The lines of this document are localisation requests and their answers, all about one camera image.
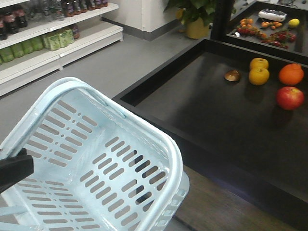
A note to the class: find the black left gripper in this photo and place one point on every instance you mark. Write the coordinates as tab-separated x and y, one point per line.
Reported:
15	169

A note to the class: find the light blue plastic basket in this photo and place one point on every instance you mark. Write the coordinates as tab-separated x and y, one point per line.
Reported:
97	166

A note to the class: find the white store shelving unit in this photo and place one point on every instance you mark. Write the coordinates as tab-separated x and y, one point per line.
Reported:
43	48

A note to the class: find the black wood produce stand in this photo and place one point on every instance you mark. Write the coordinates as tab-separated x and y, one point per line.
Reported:
231	132

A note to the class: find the potted green plant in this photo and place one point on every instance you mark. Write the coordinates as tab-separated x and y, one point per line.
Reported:
197	15

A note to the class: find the yellow pear front left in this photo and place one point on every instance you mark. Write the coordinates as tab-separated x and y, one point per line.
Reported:
258	76

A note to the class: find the yellow pear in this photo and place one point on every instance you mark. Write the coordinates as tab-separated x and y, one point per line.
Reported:
258	76
259	63

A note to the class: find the yellow pear back left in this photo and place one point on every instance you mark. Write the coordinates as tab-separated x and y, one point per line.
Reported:
259	63

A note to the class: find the red apple far left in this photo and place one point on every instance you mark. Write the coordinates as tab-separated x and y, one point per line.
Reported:
289	98

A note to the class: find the orange with knob left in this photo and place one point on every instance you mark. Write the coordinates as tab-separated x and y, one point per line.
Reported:
291	74

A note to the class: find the white handheld device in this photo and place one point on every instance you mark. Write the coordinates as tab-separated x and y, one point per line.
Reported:
272	15

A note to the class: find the black upper display tray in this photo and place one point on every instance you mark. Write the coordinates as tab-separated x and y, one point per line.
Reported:
287	39

